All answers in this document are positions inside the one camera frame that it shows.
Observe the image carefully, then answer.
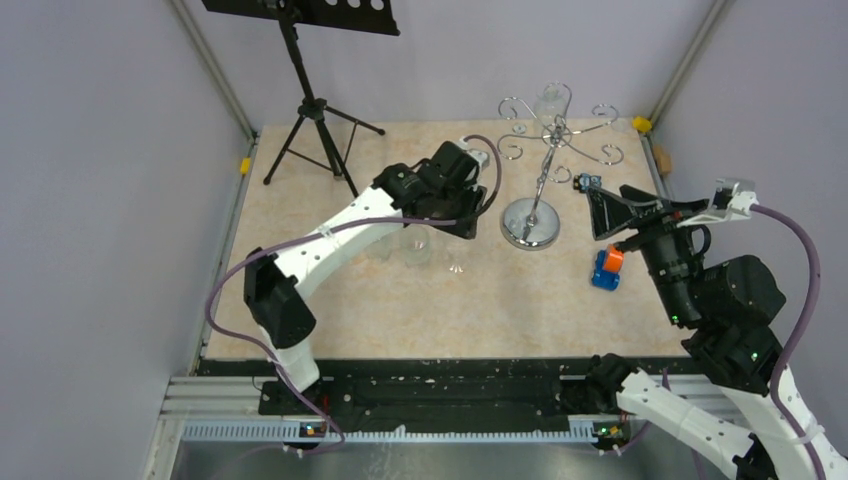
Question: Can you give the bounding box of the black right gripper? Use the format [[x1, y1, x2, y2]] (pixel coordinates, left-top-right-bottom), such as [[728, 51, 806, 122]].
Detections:
[[584, 183, 709, 325]]

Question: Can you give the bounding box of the ribbed clear wine glass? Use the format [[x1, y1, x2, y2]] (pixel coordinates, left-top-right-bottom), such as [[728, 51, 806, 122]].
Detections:
[[365, 235, 395, 262]]

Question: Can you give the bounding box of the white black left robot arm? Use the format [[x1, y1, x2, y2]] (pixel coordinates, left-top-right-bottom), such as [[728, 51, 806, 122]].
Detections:
[[243, 141, 493, 414]]

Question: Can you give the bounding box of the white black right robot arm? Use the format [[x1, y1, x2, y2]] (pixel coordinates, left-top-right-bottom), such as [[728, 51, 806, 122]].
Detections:
[[585, 178, 847, 479]]

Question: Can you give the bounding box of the chrome wine glass rack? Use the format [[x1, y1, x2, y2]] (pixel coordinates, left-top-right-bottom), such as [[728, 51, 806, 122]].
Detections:
[[497, 92, 625, 251]]

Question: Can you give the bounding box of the blue owl eraser toy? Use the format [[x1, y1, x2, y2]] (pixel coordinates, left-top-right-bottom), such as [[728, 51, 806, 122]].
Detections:
[[572, 173, 602, 193]]

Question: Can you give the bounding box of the blue orange toy truck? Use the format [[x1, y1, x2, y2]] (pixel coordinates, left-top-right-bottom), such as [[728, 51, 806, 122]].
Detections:
[[591, 244, 624, 291]]

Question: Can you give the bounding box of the yellow corner clamp right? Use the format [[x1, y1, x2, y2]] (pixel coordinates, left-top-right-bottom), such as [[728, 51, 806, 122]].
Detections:
[[631, 116, 653, 134]]

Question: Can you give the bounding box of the black music stand tripod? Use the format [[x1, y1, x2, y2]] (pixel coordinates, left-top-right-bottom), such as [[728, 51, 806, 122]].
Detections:
[[203, 0, 400, 197]]

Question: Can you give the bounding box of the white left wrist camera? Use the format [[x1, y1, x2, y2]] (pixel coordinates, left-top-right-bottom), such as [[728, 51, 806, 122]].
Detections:
[[458, 141, 491, 170]]

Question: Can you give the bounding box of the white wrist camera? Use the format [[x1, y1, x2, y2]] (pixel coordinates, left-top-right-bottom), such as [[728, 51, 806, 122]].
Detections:
[[458, 141, 491, 170], [677, 177, 759, 228]]

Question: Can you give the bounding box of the wooden block at wall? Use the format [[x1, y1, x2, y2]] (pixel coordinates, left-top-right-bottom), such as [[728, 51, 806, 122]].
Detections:
[[652, 145, 673, 176]]

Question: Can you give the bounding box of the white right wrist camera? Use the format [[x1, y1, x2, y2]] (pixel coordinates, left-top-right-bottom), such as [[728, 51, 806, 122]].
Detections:
[[677, 177, 759, 228]]

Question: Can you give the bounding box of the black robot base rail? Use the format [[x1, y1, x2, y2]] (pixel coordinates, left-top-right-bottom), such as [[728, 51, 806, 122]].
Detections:
[[198, 354, 704, 445]]

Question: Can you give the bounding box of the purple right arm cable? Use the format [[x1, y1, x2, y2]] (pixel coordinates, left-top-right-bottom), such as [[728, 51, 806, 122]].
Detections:
[[662, 203, 828, 480]]

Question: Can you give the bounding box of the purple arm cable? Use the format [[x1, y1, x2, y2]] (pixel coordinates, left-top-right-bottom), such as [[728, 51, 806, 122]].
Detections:
[[203, 134, 503, 458], [662, 203, 828, 480]]

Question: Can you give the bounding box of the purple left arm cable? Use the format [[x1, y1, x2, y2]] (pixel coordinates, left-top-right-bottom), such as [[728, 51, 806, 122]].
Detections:
[[203, 134, 503, 458]]

